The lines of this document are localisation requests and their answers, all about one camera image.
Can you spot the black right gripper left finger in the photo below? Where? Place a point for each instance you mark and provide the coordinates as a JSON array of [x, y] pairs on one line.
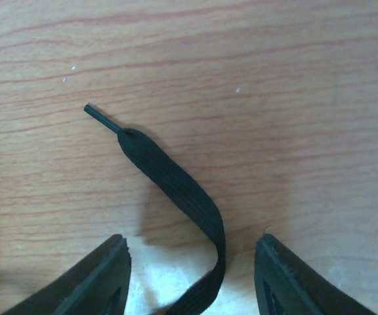
[[97, 284]]

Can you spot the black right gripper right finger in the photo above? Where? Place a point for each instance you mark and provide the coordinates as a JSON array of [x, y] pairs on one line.
[[285, 284]]

